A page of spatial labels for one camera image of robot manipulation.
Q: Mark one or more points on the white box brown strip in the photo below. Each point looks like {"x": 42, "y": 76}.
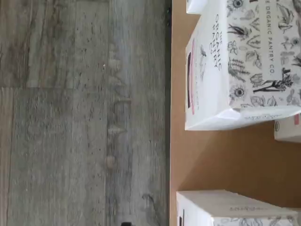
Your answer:
{"x": 195, "y": 5}

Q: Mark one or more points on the brown wooden shelf board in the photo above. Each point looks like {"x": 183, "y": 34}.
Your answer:
{"x": 223, "y": 160}

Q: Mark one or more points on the white box green strip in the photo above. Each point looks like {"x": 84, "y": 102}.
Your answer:
{"x": 211, "y": 204}

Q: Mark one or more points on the white box pink strip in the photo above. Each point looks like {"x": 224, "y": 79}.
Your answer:
{"x": 288, "y": 129}
{"x": 247, "y": 58}

